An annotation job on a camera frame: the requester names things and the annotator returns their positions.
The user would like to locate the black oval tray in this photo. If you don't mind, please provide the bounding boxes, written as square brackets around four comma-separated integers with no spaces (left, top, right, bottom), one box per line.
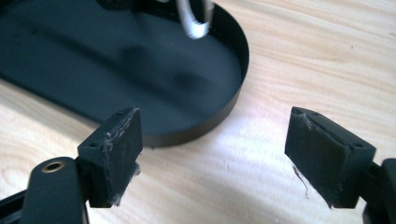
[0,0,251,148]

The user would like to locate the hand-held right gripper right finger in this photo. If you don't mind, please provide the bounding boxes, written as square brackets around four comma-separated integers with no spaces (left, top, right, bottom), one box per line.
[284,106,377,209]

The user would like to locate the black car key with metal clip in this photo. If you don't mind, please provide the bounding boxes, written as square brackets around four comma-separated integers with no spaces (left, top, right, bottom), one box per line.
[176,0,215,40]

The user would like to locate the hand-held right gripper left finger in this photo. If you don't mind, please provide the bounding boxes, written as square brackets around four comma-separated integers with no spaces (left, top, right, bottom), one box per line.
[77,106,144,209]

